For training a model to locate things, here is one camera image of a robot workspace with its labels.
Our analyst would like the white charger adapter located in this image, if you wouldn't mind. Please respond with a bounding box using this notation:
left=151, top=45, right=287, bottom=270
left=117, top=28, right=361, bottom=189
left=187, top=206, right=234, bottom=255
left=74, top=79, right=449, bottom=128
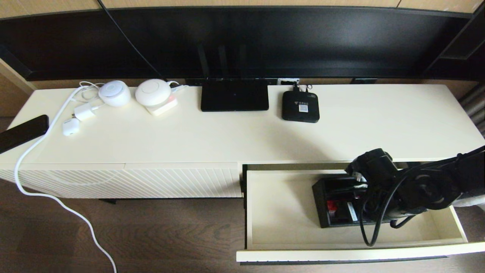
left=74, top=104, right=96, bottom=122

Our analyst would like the white slatted cabinet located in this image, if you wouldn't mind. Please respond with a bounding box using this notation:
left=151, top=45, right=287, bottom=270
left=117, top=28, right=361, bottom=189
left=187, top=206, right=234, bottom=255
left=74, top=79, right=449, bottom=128
left=0, top=83, right=485, bottom=199

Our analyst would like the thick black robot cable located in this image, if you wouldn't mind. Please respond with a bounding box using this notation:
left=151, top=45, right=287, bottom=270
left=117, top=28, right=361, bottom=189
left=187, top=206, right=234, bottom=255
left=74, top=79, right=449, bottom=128
left=358, top=167, right=429, bottom=248

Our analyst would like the cream ribbed drawer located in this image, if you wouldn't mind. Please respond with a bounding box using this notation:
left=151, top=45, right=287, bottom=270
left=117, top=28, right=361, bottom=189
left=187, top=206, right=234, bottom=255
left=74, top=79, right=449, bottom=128
left=236, top=158, right=485, bottom=265

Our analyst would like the white round smart speaker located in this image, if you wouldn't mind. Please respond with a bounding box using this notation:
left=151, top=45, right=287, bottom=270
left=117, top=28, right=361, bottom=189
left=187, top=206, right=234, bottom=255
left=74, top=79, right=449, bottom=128
left=98, top=80, right=132, bottom=108

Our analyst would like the white box with pink edge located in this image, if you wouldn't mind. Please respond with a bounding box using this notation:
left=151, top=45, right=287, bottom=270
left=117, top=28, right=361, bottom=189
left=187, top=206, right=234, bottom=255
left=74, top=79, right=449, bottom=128
left=145, top=95, right=179, bottom=117

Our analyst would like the thin black hanging cable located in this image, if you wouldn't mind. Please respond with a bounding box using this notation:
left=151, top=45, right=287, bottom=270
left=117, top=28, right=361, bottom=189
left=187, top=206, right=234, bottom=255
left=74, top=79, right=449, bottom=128
left=96, top=0, right=169, bottom=81

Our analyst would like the white dome device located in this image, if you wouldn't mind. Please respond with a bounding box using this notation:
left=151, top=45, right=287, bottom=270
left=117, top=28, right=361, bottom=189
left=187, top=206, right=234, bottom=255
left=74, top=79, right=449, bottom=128
left=135, top=78, right=172, bottom=107

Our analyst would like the black set-top box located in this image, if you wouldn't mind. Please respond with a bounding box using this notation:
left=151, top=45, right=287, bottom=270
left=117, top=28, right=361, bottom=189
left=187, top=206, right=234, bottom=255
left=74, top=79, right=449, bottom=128
left=281, top=90, right=321, bottom=124

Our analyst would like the black smartphone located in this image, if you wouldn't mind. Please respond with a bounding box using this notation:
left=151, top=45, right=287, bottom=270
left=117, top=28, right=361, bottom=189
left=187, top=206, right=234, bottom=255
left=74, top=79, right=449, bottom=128
left=0, top=114, right=50, bottom=155

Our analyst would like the black compartment organizer box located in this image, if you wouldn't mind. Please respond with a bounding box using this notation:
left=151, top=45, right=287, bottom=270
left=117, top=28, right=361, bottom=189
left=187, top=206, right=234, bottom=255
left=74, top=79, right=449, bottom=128
left=311, top=176, right=402, bottom=229

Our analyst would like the thick white cable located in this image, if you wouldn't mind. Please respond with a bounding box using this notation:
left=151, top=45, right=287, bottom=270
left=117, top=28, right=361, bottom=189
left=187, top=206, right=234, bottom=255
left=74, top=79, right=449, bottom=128
left=14, top=85, right=117, bottom=273

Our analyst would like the black flat TV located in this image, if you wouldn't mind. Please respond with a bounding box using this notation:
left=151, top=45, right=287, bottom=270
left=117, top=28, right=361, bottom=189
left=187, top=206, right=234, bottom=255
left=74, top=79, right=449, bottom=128
left=0, top=6, right=485, bottom=82

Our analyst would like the black router with antennas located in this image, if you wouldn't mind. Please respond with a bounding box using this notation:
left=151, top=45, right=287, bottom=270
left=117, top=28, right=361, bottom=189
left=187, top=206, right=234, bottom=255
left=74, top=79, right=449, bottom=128
left=196, top=43, right=270, bottom=112

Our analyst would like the thin white cable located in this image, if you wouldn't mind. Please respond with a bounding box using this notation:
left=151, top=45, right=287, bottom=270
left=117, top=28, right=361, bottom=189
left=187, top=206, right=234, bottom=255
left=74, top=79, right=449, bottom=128
left=78, top=80, right=105, bottom=103

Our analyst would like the white earbud case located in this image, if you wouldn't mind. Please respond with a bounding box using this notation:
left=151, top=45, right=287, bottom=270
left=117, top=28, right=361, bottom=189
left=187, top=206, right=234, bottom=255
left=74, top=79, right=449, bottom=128
left=62, top=118, right=81, bottom=137

